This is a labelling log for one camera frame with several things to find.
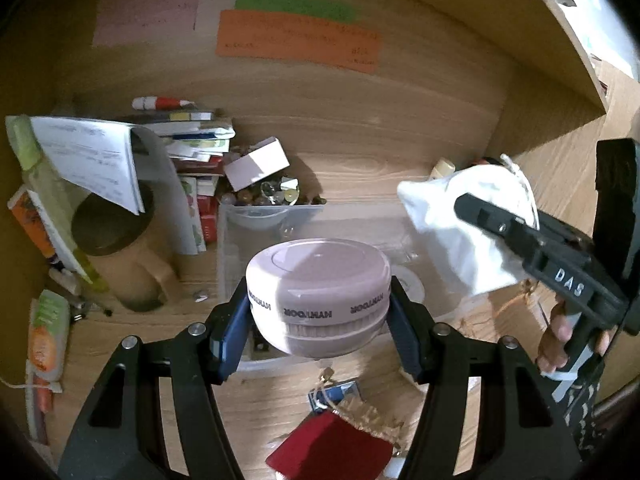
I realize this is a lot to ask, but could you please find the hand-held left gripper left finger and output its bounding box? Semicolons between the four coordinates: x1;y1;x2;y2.
57;280;253;480

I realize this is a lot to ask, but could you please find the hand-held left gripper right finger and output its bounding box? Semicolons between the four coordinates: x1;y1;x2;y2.
387;276;583;480

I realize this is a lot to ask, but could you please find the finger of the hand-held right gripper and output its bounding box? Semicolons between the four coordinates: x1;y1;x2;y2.
454;192;540;267
537;211;597;257

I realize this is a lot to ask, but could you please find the white drawstring pouch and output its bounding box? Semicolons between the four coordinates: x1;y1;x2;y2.
396;155;541;297

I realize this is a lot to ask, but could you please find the small blue box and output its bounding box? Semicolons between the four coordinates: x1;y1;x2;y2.
307;380;362;413

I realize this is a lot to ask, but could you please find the clear plastic container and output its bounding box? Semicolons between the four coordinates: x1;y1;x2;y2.
216;202;481;373

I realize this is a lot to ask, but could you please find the pink round desk vacuum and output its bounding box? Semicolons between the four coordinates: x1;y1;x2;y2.
245;238;391;359

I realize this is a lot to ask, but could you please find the person's right forearm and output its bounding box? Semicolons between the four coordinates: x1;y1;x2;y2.
552;370;607;461

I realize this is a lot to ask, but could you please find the person's right hand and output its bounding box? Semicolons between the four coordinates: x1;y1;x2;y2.
535;294;612;376

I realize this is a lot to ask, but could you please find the white tape roll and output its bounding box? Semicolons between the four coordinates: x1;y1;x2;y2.
392;265;426;307

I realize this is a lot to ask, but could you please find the small cream bottle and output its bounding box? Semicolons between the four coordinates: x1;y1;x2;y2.
429;157;458;181

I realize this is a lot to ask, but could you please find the red pouch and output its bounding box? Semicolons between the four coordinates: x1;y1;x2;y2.
265;410;396;480

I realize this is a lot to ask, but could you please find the tan mug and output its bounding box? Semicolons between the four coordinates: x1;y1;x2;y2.
70;180;178;313

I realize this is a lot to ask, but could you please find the small white box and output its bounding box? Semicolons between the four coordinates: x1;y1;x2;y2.
223;137;291;192

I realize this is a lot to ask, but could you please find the orange and green tube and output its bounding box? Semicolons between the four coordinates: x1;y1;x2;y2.
27;290;71;383

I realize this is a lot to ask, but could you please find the orange pen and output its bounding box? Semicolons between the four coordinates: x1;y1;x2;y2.
30;384;55;442

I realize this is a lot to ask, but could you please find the white printed paper sheet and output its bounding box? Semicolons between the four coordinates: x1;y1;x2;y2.
30;116;146;216

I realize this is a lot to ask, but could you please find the light green long tube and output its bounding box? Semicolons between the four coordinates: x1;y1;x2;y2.
5;115;108;291

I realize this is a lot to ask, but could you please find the red and white tube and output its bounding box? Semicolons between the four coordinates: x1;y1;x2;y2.
132;96;193;111

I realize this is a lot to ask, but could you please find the orange sticky note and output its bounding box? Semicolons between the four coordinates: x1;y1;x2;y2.
216;10;382;75

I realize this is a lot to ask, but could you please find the green sticky note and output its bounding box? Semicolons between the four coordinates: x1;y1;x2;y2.
235;0;358;23

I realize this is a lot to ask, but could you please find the pink sticky note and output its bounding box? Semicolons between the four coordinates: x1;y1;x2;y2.
92;0;201;48

